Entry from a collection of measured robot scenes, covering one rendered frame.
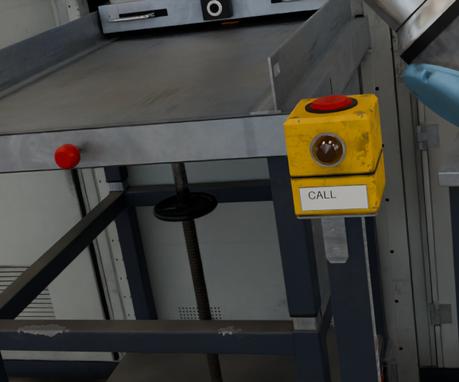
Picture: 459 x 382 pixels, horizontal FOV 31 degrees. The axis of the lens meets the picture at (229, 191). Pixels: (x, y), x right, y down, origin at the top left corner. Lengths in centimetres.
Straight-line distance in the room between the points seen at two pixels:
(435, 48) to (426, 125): 79
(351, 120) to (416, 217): 103
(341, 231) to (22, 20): 114
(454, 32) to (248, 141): 29
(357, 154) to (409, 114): 94
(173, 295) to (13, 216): 43
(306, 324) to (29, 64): 74
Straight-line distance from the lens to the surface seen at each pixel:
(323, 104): 77
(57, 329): 129
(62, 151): 107
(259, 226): 182
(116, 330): 124
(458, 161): 106
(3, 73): 149
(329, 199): 78
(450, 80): 87
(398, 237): 179
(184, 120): 104
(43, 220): 200
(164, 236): 191
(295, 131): 76
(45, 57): 162
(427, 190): 172
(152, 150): 107
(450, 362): 190
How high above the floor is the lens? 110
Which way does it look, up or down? 19 degrees down
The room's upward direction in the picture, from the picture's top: 9 degrees counter-clockwise
